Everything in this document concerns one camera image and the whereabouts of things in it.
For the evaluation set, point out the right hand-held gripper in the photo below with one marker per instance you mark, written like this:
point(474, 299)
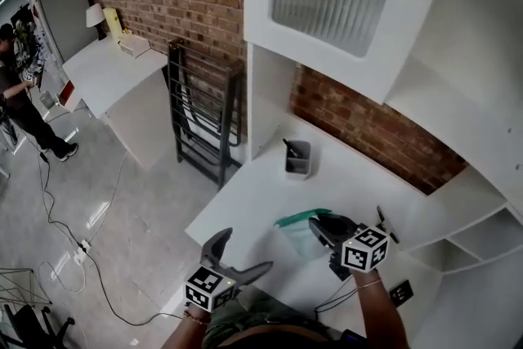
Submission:
point(363, 251)

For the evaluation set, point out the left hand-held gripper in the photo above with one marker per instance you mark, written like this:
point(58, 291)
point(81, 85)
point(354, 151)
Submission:
point(204, 287)

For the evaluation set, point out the clear green zipper pouch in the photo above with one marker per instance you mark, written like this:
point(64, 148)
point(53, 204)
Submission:
point(300, 237)

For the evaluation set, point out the person's right forearm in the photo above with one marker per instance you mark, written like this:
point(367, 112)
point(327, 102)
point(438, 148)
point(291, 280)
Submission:
point(380, 314)

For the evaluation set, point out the person's left forearm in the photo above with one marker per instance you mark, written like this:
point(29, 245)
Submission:
point(186, 333)

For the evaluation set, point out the person's green shirt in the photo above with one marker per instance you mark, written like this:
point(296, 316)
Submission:
point(253, 314)

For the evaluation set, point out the grey pen holder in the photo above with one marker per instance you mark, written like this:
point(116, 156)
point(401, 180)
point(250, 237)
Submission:
point(297, 167)

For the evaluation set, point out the black pen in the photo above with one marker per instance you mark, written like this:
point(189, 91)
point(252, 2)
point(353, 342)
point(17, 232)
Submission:
point(291, 147)

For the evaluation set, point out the white open shelf unit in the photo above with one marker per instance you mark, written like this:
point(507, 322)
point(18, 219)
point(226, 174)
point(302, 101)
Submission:
point(474, 233)

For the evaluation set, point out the white power strip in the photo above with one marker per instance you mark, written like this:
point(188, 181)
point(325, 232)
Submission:
point(81, 251)

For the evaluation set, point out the black metal rack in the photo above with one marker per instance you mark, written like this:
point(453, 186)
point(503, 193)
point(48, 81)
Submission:
point(204, 110)

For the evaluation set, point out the black office chair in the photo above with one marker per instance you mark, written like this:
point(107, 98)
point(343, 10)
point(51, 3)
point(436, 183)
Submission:
point(32, 325)

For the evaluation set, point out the white desk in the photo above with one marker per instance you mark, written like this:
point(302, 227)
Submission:
point(118, 81)

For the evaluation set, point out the white cabinet with glass door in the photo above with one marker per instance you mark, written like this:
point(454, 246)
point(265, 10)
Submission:
point(425, 32)

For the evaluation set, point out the red and white box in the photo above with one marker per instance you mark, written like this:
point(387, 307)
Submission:
point(67, 93)

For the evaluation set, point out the yellow box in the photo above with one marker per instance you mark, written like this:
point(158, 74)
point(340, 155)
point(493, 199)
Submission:
point(112, 22)

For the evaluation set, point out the white table lamp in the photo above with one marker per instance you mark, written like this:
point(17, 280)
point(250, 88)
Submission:
point(95, 15)

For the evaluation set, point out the grey partition board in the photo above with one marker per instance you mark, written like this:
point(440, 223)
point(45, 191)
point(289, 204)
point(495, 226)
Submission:
point(65, 16)

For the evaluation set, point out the black wall socket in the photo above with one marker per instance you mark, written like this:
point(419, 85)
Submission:
point(401, 292)

